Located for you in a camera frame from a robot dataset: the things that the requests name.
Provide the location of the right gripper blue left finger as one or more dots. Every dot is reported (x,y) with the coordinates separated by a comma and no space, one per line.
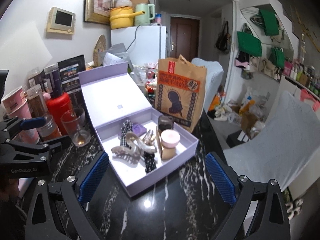
(90,177)

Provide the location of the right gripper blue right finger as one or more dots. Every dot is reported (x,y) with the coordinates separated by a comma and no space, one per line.
(218,173)

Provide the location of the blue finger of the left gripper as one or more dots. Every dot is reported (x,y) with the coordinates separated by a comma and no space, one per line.
(32,123)

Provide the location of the pearl white hair claw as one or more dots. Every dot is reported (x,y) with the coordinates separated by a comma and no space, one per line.
(136,153)

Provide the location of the black polka dot scrunchie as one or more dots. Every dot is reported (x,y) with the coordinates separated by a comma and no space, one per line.
(150,164)

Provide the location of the black white gingham scrunchie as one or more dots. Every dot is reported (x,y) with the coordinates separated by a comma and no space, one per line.
(126,127)

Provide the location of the pink round compact case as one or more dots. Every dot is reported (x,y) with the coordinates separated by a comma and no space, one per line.
(170,138)

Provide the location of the gold animal hair clip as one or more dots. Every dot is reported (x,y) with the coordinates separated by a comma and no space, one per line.
(149,138)

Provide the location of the dark brown small jar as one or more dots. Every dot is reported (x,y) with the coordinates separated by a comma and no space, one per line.
(165,122)

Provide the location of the orange drink plastic cup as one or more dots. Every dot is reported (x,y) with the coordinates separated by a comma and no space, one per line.
(50,130)

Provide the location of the red plastic bottle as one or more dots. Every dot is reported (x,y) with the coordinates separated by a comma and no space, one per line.
(57,107)

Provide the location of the pink paper cup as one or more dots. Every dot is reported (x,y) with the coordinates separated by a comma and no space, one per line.
(16,105)

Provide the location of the clear drinking glass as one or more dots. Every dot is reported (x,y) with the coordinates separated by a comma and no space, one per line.
(66,121)

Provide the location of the gold spoon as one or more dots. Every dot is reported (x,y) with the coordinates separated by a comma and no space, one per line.
(77,126)

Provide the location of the black printed bag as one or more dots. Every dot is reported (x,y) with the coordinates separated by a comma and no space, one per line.
(69,72)

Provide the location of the white covered chair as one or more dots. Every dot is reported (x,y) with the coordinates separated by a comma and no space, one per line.
(286,144)

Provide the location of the gold rectangular box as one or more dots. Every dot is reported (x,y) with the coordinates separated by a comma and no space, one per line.
(165,153)

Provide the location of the lavender gift box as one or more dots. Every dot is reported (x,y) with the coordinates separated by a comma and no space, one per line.
(111,97)

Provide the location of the woven round fan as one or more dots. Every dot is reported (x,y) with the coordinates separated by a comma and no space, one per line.
(99,47)

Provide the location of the white refrigerator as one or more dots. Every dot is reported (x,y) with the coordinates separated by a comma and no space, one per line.
(144,44)

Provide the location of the yellow cooking pot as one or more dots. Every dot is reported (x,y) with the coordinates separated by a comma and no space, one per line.
(123,17)

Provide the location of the framed picture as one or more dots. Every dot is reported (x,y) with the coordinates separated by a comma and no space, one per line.
(97,11)

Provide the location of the green tote bag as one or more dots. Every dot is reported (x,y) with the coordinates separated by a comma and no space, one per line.
(249,44)

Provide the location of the green electric kettle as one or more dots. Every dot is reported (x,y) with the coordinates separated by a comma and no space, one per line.
(147,16)

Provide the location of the brown entrance door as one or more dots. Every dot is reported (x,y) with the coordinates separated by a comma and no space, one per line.
(184,37)

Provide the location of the wall intercom panel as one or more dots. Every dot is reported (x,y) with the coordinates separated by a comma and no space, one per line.
(61,21)

